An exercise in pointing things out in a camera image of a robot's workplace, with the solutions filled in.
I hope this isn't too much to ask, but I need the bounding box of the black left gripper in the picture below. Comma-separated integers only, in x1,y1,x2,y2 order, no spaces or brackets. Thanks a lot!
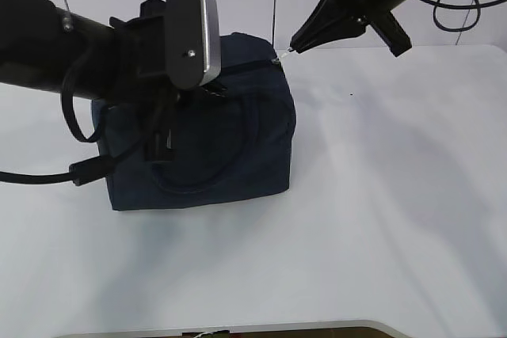
107,0,227,160

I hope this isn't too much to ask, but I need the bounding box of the navy blue lunch bag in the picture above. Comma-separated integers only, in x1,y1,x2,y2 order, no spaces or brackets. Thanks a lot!
106,32,296,211

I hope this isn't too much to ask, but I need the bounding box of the silver zipper pull ring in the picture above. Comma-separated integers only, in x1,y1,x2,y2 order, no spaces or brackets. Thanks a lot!
272,47,296,66

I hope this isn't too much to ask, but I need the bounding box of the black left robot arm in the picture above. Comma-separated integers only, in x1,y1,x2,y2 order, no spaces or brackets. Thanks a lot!
1,0,222,154

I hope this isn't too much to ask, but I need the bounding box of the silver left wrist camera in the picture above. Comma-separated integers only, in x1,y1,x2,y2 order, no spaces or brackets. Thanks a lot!
164,0,222,91

